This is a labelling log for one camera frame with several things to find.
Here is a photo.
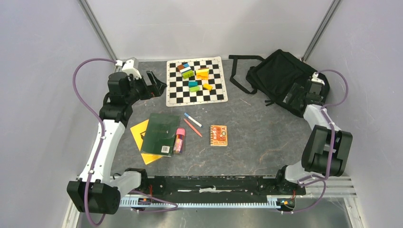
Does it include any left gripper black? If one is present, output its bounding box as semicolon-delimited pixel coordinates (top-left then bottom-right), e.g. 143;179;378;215
125;70;167;105

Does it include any black student backpack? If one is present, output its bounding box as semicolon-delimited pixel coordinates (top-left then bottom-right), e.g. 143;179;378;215
229;49;330;111

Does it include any dark green book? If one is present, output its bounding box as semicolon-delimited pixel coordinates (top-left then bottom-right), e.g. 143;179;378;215
140;113;180;157

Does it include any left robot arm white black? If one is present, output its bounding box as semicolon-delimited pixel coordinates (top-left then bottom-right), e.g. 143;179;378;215
67;71;167;215

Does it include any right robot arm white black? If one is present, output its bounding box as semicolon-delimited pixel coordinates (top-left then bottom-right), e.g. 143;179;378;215
274;102;353;194

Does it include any brown blue white block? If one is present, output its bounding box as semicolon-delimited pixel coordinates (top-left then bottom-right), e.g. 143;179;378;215
177;63;192;74

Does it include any green toy block stack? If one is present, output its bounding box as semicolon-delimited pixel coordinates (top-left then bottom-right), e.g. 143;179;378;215
181;70;194;79

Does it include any black white chessboard mat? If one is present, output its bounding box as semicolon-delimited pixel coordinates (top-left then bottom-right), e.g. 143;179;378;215
166;57;228;107

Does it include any teal toy block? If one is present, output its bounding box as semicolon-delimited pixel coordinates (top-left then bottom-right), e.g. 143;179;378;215
188;81;198;87

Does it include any yellow book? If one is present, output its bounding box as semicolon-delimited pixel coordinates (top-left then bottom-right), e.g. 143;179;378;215
130;120;162;165

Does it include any blue white marker pen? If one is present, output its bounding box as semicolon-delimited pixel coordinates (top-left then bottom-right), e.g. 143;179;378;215
184;113;203;128

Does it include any light green toy block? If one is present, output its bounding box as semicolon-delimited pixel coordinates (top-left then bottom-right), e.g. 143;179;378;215
189;86;200;93

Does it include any red pencil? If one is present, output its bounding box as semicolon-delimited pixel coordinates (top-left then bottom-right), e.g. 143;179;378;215
184;119;202;137

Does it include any yellow orange block stack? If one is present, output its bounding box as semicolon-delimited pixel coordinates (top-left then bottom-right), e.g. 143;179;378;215
195;67;210;80

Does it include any small yellow toy block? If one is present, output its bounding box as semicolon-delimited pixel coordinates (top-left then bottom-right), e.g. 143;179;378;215
202;84;213;91

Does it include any pink lid marker case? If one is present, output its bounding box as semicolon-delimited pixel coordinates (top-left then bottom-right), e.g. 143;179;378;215
173;128;186;154

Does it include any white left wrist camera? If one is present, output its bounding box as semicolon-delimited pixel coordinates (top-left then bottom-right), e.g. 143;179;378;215
115;57;142;80

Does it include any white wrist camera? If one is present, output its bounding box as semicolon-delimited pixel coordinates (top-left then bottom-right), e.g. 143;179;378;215
115;57;142;80
309;72;325;94

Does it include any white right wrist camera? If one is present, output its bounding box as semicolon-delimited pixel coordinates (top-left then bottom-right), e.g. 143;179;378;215
309;72;325;94

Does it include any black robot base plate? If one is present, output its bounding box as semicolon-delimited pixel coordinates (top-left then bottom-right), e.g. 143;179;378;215
137;175;306;203

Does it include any slotted cable duct rail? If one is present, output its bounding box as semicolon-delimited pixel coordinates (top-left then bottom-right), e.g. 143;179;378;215
119;195;280;209

